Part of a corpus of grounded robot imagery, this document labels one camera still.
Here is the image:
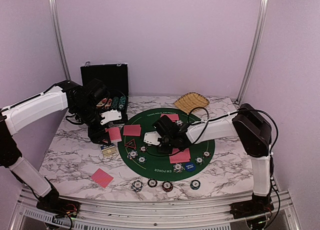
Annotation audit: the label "placed fifty chip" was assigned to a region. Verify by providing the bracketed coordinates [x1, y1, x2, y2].
[195, 157, 204, 165]
[138, 156, 147, 164]

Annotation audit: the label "front aluminium rail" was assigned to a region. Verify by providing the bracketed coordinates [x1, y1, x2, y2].
[4, 188, 302, 230]

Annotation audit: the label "left aluminium frame post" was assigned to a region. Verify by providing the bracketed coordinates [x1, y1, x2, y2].
[48, 0, 72, 81]

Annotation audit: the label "blue ten chip stack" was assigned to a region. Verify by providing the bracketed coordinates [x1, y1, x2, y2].
[131, 180, 143, 193]

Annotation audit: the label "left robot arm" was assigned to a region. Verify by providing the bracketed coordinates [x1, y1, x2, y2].
[0, 79, 109, 213]

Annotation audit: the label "teal chip row in case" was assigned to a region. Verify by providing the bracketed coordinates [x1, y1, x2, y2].
[117, 96, 127, 110]

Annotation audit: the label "blue small blind button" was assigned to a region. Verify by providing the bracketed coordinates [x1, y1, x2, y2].
[184, 162, 196, 172]

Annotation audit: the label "placed ten chips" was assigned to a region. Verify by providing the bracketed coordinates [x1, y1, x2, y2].
[175, 120, 183, 126]
[173, 163, 184, 173]
[127, 150, 138, 160]

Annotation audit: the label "aluminium frame post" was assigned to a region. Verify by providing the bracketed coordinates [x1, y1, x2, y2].
[235, 0, 269, 104]
[48, 0, 72, 81]

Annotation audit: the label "green fifty chip stack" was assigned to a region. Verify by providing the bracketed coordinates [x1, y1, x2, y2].
[190, 180, 201, 190]

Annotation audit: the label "woven bamboo tray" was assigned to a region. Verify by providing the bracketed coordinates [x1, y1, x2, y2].
[174, 92, 210, 114]

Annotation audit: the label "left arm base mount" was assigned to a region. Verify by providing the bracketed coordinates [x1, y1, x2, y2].
[36, 199, 80, 217]

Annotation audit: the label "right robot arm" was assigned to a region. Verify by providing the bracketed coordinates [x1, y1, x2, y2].
[143, 104, 272, 214]

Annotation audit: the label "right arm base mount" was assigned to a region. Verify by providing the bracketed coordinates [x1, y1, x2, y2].
[229, 200, 275, 219]

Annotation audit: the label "dealt card seat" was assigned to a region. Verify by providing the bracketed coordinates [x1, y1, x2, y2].
[123, 125, 131, 136]

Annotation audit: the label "hundred chip front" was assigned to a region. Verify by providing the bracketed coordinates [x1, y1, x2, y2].
[147, 179, 158, 188]

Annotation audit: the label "red-backed playing card deck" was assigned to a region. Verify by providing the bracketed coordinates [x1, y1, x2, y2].
[107, 127, 122, 143]

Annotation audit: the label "triangular all-in button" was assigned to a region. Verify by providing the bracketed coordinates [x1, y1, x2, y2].
[124, 139, 137, 149]

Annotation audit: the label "black poker chip case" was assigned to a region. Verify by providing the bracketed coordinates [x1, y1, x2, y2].
[80, 63, 129, 124]

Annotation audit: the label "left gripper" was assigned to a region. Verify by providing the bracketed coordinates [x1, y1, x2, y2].
[72, 101, 111, 146]

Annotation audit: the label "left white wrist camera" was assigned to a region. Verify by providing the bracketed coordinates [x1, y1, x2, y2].
[100, 110, 122, 125]

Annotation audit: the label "green chip row in case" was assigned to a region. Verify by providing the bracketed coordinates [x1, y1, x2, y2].
[110, 96, 120, 110]

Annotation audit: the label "round green poker mat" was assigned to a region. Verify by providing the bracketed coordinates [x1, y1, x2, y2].
[118, 108, 216, 182]

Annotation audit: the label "discarded burn card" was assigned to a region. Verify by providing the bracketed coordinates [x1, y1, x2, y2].
[91, 168, 114, 188]

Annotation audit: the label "right aluminium frame post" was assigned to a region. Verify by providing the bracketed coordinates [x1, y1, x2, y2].
[235, 0, 269, 104]

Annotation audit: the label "blue gold card box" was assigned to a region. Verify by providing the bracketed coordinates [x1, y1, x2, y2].
[100, 145, 117, 158]

